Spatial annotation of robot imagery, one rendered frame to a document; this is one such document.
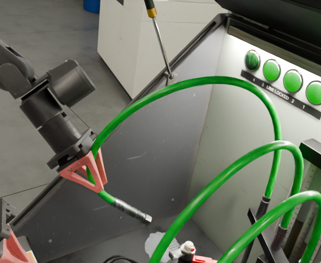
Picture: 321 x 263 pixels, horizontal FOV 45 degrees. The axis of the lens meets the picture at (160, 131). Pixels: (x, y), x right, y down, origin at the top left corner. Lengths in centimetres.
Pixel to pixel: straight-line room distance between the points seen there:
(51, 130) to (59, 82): 8
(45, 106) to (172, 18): 293
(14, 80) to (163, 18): 291
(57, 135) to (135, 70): 293
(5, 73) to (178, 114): 49
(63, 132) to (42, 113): 5
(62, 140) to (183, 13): 298
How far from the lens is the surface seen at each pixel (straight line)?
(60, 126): 69
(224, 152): 105
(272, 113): 74
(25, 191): 262
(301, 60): 82
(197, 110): 105
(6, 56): 68
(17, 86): 68
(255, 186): 100
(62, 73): 69
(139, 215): 79
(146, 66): 361
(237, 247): 52
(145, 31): 349
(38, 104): 69
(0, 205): 54
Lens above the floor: 165
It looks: 30 degrees down
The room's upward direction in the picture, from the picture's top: 9 degrees clockwise
